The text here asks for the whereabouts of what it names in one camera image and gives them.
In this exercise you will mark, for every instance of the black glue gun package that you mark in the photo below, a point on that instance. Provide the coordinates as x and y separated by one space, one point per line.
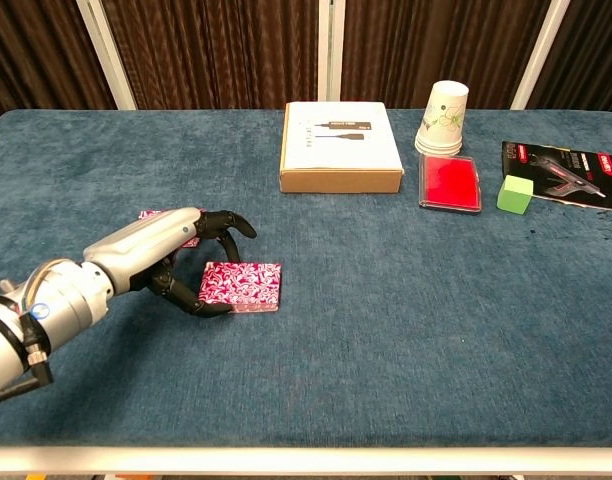
576 170

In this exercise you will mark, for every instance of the blue velvet table cloth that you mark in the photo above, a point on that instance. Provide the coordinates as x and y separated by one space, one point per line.
386 325

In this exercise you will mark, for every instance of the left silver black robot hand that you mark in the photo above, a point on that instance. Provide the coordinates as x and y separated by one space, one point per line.
146 240

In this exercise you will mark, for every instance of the cardboard box with white label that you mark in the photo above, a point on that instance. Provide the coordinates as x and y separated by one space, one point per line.
341 145

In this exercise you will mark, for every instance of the floral white paper cup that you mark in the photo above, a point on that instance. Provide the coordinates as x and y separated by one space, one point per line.
443 115
438 153
438 148

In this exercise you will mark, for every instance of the brown pleated curtain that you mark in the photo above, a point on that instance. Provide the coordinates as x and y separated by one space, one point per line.
36 50
426 40
211 50
596 50

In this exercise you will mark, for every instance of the white table frame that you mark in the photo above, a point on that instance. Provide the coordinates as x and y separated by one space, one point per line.
306 460

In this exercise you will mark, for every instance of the green cube block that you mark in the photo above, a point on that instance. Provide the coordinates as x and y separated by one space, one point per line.
513 197

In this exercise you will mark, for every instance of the red ink pad clear case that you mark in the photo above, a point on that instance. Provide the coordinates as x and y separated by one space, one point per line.
448 182

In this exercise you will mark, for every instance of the white partition frame post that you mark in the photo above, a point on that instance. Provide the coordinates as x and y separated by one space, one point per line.
541 55
107 55
331 50

